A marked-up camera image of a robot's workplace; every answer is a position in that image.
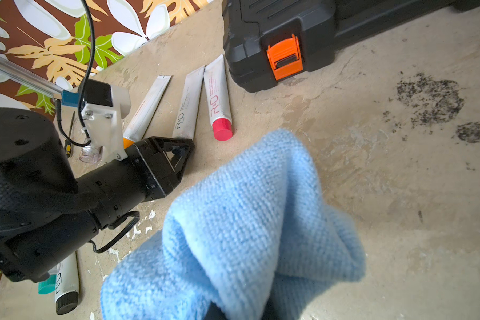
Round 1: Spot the black cap toothpaste tube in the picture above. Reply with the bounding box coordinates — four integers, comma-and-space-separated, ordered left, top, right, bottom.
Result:
55, 252, 79, 315

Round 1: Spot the pink cap toothpaste tube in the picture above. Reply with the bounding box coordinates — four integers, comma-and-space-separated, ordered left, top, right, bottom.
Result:
203, 55, 233, 141

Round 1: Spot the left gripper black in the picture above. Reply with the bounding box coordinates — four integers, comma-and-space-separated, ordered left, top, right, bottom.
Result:
77, 137, 195, 229

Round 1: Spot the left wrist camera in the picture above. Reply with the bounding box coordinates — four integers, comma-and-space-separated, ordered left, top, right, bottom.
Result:
80, 79, 131, 163

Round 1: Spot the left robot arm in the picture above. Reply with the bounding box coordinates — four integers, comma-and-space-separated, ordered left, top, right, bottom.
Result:
0, 108, 195, 283

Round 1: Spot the orange cap toothpaste tube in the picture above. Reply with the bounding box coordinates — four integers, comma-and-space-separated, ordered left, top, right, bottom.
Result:
123, 75, 171, 149

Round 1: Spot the black plastic tool case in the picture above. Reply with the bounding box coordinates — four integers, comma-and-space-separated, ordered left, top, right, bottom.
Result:
222, 0, 480, 93

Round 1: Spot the green cap toothpaste tube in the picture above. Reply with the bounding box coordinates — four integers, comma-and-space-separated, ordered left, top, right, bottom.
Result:
38, 271, 57, 295

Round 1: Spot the dark cap toothpaste tube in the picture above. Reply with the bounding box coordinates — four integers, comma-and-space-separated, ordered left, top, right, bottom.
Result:
172, 65, 205, 139

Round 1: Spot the blue microfiber cloth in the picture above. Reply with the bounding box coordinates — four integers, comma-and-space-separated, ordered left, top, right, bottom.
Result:
101, 129, 366, 319

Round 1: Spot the clear pink tube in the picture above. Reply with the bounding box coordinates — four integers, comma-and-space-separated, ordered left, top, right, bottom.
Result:
79, 145, 102, 164

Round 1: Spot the black handle screwdriver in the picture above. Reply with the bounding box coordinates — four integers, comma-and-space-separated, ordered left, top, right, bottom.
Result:
64, 112, 75, 158

